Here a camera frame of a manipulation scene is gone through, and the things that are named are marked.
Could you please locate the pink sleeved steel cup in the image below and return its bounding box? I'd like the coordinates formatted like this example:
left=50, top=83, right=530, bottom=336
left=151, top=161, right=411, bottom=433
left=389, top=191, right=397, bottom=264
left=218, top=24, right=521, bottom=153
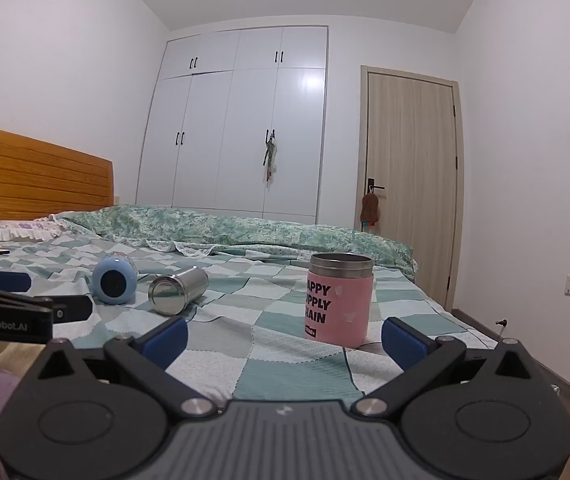
left=303, top=252, right=374, bottom=349

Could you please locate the green floral blanket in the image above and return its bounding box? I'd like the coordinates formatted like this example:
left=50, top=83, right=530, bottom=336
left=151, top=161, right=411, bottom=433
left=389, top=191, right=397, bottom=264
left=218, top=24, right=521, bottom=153
left=50, top=204, right=418, bottom=282

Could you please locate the hanging charm bundle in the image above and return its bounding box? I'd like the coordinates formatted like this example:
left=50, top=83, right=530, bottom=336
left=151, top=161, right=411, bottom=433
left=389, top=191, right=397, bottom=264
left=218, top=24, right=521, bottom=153
left=263, top=130, right=280, bottom=182

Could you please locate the purple floral pillow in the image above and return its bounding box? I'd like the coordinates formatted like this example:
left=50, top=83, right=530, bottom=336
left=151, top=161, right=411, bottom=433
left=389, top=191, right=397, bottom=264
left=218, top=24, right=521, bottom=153
left=0, top=216, right=66, bottom=244

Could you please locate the brown hanging pouch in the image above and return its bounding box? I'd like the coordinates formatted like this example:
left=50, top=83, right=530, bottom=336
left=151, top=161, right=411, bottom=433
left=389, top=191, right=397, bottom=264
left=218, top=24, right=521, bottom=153
left=360, top=193, right=380, bottom=234

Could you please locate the white wardrobe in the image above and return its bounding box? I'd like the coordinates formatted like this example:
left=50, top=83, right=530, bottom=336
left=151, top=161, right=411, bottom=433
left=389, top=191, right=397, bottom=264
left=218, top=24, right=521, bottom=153
left=136, top=25, right=329, bottom=226

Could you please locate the checked bed sheet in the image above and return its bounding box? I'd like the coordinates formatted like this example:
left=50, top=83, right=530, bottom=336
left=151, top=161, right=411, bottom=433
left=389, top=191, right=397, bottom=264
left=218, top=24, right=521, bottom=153
left=0, top=232, right=500, bottom=406

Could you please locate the light wooden door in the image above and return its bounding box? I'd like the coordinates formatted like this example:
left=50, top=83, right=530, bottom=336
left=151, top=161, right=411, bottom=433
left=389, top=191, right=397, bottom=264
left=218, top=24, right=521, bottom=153
left=354, top=65, right=463, bottom=311

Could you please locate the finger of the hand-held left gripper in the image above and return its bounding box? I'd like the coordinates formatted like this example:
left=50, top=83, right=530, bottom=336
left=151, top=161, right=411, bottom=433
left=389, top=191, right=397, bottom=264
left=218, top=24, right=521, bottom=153
left=0, top=268, right=33, bottom=294
left=25, top=294, right=94, bottom=324

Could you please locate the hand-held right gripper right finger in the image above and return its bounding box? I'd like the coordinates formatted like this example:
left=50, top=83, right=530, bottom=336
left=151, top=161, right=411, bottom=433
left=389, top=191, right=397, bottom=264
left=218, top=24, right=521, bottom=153
left=352, top=316, right=548, bottom=418

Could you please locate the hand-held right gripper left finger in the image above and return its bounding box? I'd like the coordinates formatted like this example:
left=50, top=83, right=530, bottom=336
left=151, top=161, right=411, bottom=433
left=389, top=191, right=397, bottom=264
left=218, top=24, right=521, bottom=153
left=25, top=316, right=220, bottom=421

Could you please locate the light blue cup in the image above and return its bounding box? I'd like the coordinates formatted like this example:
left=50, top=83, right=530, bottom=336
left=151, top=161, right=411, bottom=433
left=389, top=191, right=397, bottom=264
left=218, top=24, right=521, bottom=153
left=91, top=253, right=140, bottom=306

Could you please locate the wooden headboard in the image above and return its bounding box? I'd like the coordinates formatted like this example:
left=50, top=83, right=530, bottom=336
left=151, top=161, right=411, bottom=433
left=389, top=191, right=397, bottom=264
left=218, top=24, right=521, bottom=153
left=0, top=121, right=114, bottom=222

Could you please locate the plain steel cup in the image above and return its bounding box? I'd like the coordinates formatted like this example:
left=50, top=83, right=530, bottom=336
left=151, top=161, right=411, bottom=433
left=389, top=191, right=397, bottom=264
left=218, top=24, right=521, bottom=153
left=148, top=266, right=210, bottom=317

